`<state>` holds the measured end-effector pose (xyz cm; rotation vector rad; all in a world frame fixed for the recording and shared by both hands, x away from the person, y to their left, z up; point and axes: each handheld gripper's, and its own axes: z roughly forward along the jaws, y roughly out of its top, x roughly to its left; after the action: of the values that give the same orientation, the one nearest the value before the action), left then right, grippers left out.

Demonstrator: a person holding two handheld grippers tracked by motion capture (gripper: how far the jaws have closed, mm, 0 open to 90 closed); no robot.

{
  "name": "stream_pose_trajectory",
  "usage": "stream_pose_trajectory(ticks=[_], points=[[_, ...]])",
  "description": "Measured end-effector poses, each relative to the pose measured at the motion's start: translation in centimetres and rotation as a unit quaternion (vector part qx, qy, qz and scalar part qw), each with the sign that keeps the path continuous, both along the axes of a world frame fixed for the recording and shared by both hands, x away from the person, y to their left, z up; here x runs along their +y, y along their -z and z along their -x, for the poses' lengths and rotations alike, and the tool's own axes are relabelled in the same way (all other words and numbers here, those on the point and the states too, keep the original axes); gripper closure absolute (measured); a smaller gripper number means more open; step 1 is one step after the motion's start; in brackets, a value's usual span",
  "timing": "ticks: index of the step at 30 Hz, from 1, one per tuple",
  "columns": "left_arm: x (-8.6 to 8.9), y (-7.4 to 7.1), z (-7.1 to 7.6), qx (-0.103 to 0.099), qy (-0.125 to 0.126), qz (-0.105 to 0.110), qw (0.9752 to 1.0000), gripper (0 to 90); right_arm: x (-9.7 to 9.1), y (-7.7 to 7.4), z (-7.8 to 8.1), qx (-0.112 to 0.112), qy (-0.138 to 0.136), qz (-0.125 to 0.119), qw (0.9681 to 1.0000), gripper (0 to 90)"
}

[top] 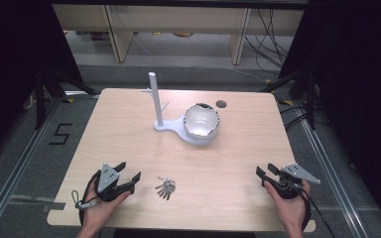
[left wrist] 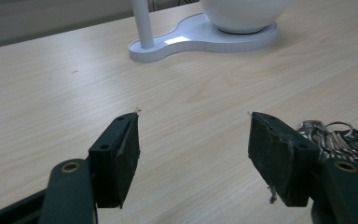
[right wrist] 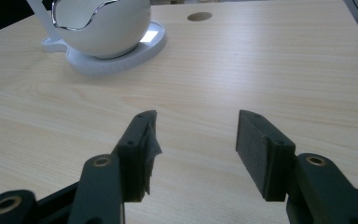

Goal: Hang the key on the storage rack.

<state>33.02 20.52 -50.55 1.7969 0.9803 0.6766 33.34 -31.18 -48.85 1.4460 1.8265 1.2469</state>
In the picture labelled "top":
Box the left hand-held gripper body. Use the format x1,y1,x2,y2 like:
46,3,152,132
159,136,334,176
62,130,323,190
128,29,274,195
95,163,137,203

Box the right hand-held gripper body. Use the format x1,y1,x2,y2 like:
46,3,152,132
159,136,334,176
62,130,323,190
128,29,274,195
271,163,321,200

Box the bunch of silver keys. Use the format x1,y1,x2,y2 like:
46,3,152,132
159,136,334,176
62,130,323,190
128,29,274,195
155,176,177,201

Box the white key hanger stand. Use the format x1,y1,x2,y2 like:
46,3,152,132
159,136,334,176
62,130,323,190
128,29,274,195
141,71,220,147

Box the white eggshell-shaped bowl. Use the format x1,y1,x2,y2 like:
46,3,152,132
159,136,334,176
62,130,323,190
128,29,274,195
183,102,221,140

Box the person's right hand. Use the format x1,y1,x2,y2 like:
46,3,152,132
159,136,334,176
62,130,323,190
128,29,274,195
263,178,312,232

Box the person's left hand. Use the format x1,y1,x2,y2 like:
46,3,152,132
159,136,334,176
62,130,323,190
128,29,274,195
79,179,132,234

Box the black metal stand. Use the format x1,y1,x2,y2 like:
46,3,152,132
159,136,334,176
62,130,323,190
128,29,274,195
261,67,320,131
34,67,97,130

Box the light wooden cabinet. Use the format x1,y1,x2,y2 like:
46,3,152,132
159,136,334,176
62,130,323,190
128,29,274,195
52,3,306,65

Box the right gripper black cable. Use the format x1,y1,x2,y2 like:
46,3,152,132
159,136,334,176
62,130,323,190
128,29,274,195
284,180,336,238

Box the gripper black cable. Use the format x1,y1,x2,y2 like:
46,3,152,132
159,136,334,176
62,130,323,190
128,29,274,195
70,170,102,229
284,180,336,238

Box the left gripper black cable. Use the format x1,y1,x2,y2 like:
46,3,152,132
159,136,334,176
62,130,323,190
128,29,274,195
70,170,102,229

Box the aluminium floor rail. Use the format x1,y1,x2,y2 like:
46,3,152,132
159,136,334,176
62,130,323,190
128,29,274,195
299,117,375,238
0,90,100,238

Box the black floor cables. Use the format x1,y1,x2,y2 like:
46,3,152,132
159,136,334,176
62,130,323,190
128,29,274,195
243,8,294,75

